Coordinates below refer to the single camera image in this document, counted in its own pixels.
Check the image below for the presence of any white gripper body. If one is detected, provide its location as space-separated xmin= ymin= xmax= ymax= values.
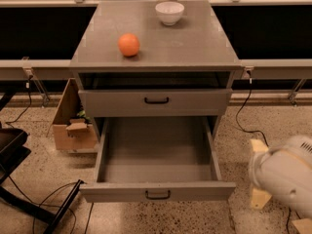
xmin=249 ymin=144 xmax=312 ymax=213

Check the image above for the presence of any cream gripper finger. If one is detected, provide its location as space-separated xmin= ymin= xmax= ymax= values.
xmin=250 ymin=186 xmax=272 ymax=210
xmin=251 ymin=138 xmax=269 ymax=153

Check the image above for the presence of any grey drawer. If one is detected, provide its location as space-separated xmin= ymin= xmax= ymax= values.
xmin=80 ymin=116 xmax=236 ymax=203
xmin=79 ymin=89 xmax=232 ymax=117

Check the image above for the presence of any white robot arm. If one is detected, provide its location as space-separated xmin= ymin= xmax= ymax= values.
xmin=249 ymin=136 xmax=312 ymax=218

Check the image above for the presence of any grey drawer cabinet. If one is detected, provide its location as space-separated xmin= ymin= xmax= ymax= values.
xmin=70 ymin=0 xmax=240 ymax=133

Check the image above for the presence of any grey top drawer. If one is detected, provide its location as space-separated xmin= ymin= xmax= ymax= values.
xmin=79 ymin=89 xmax=232 ymax=117

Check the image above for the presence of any wooden board corner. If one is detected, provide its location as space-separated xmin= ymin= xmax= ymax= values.
xmin=292 ymin=218 xmax=312 ymax=234

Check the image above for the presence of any white bowl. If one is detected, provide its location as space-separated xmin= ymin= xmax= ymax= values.
xmin=155 ymin=1 xmax=184 ymax=25

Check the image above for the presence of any orange fruit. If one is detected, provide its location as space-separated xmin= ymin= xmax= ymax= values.
xmin=118 ymin=33 xmax=140 ymax=57

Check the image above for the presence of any brown cardboard box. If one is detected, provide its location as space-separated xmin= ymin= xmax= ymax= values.
xmin=52 ymin=79 xmax=98 ymax=152

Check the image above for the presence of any black chair base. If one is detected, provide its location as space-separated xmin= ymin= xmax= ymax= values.
xmin=0 ymin=94 xmax=95 ymax=234

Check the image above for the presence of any black cable right floor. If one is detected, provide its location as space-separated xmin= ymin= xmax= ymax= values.
xmin=235 ymin=79 xmax=301 ymax=234

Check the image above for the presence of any black cable floor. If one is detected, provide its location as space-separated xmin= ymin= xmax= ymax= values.
xmin=6 ymin=174 xmax=97 ymax=234
xmin=235 ymin=79 xmax=301 ymax=234

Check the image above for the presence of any black cable left floor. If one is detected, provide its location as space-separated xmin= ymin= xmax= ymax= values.
xmin=6 ymin=174 xmax=97 ymax=234

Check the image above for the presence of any black cable left wall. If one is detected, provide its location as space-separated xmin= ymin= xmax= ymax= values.
xmin=5 ymin=75 xmax=34 ymax=126

